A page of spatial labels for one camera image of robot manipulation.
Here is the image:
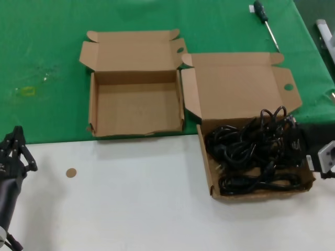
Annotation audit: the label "open brown cardboard box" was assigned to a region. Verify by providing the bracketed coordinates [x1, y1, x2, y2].
[79, 28, 188, 138]
[180, 52, 317, 201]

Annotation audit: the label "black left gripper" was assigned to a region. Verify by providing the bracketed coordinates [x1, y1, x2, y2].
[0, 125, 39, 181]

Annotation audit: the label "grey metal bar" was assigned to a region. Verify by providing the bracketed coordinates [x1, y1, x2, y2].
[315, 18, 335, 63]

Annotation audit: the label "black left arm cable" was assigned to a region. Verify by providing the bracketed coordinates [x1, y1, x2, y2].
[4, 227, 24, 251]

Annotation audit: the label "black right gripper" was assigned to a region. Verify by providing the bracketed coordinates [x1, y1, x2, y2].
[284, 116, 335, 168]

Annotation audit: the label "green table cloth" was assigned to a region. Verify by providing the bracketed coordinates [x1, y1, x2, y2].
[0, 0, 335, 147]

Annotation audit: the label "green handled screwdriver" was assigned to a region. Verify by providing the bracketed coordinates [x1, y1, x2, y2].
[253, 0, 281, 52]

